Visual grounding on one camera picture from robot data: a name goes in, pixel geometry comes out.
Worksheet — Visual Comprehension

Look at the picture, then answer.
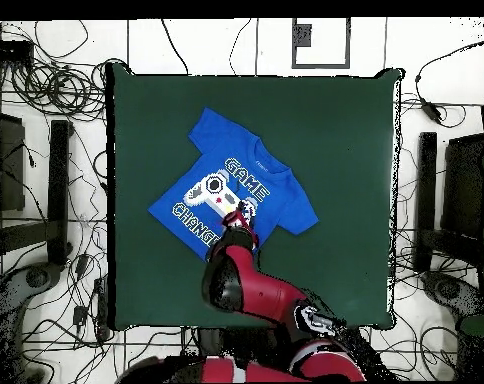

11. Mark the black power strip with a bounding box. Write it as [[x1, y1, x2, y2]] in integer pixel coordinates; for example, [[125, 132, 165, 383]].
[[92, 276, 109, 341]]

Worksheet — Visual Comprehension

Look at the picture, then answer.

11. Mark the blue shirt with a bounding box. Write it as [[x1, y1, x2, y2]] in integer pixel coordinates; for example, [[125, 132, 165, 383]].
[[147, 106, 320, 262]]

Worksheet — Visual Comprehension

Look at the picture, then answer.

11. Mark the black power adapter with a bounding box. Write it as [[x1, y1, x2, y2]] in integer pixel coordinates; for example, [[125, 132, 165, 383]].
[[419, 97, 445, 123]]

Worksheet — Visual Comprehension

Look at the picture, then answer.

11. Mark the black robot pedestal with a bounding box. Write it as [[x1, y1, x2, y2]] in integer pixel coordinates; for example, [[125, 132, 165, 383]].
[[195, 326, 275, 359]]

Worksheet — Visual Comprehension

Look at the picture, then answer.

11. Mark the black equipment box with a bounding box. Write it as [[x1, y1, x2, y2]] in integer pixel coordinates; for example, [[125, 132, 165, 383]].
[[0, 109, 27, 213], [441, 133, 484, 241]]

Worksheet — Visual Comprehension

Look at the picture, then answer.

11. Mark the coiled black cable bundle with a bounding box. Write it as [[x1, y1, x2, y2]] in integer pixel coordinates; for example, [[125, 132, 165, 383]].
[[9, 59, 107, 121]]

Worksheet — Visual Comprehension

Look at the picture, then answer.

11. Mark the grey square floor frame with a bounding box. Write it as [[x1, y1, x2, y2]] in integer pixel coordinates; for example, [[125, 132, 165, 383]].
[[291, 17, 352, 70]]

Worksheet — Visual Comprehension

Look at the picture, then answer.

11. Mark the dark green table cloth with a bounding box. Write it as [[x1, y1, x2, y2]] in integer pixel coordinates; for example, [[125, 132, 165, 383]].
[[105, 61, 405, 331]]

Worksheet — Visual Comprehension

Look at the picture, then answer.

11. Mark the flat black box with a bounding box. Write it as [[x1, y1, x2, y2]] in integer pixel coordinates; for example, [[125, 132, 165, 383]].
[[0, 39, 35, 63]]

